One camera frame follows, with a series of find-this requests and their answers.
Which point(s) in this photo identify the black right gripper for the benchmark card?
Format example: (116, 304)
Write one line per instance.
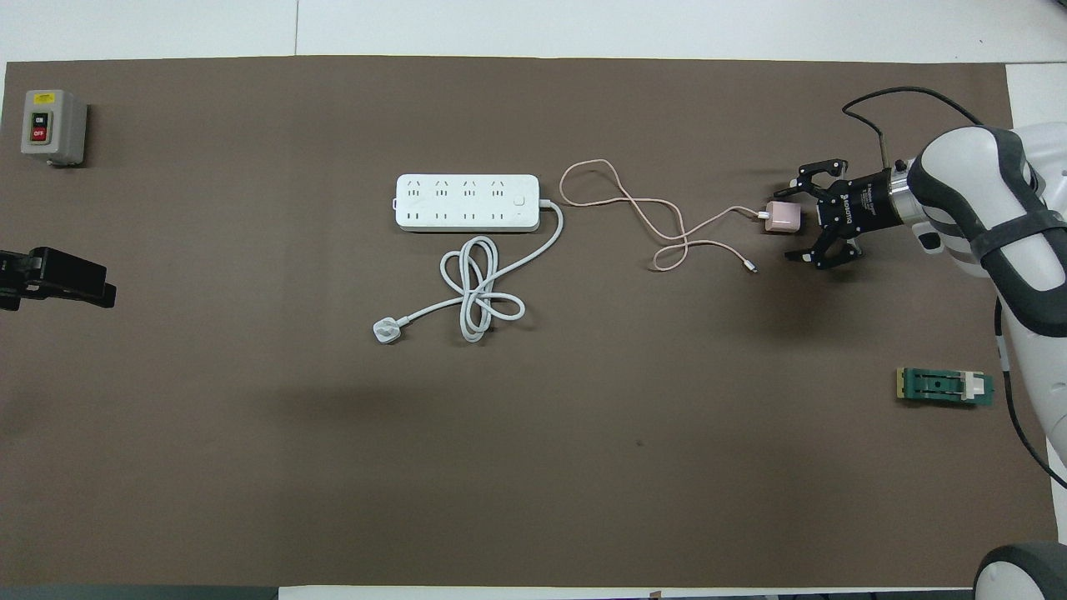
(867, 204)

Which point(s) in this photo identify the brown table mat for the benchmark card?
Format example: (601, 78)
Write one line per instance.
(583, 458)

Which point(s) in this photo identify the white power strip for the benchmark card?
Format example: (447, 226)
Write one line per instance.
(467, 204)

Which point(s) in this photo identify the pink charger adapter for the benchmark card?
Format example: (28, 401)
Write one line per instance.
(783, 218)

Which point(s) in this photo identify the green knife switch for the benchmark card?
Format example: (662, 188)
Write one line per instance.
(934, 386)

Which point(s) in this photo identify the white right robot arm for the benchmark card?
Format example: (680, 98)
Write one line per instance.
(975, 192)

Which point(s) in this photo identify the grey on-off switch box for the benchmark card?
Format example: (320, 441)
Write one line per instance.
(62, 125)

